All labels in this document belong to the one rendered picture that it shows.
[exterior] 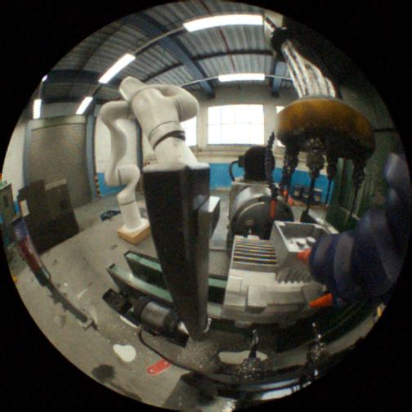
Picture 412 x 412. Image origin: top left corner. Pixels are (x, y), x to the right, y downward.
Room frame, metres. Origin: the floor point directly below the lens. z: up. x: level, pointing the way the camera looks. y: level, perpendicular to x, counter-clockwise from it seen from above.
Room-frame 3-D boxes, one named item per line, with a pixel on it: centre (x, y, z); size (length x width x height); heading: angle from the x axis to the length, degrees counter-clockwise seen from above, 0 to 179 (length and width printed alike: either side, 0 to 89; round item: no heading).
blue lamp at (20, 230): (0.00, 0.45, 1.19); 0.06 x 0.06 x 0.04
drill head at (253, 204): (0.49, -0.24, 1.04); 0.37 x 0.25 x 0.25; 165
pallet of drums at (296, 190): (3.66, -4.00, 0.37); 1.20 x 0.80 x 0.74; 65
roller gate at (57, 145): (2.90, 6.30, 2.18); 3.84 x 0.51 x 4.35; 160
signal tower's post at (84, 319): (0.00, 0.45, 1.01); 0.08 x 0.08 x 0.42; 75
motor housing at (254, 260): (0.15, -0.15, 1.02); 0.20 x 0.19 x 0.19; 74
